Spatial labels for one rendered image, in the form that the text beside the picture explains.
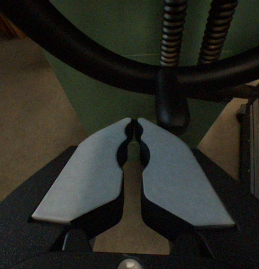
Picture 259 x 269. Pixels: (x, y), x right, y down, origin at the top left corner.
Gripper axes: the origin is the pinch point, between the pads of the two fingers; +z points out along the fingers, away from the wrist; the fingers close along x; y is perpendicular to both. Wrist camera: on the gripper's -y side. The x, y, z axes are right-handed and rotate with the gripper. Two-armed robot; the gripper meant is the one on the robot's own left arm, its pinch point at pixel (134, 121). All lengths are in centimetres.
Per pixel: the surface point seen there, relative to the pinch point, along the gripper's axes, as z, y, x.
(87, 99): 31.2, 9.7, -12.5
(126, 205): 36, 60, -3
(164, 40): 10.9, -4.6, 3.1
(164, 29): 10.4, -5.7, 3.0
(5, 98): 92, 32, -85
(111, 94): 30.6, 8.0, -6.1
